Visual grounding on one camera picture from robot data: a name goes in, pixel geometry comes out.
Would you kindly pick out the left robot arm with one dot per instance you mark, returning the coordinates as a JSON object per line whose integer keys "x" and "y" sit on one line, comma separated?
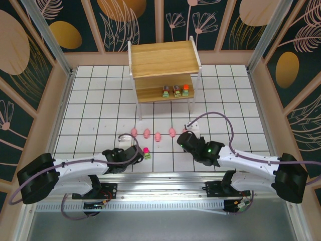
{"x": 75, "y": 170}

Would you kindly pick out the wooden shelf white frame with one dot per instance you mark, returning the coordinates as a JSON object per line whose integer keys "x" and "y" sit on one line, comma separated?
{"x": 163, "y": 57}

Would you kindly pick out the black control board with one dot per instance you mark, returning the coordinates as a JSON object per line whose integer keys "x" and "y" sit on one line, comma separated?
{"x": 95, "y": 206}
{"x": 238, "y": 204}

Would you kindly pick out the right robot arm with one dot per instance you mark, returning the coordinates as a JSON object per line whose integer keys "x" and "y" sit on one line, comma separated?
{"x": 250, "y": 160}

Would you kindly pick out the aluminium frame post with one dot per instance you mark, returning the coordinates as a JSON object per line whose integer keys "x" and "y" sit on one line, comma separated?
{"x": 267, "y": 37}
{"x": 49, "y": 37}

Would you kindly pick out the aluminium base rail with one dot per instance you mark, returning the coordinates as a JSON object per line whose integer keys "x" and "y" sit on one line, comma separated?
{"x": 160, "y": 185}

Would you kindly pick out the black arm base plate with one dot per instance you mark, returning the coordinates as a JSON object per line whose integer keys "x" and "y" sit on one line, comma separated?
{"x": 110, "y": 188}
{"x": 213, "y": 188}

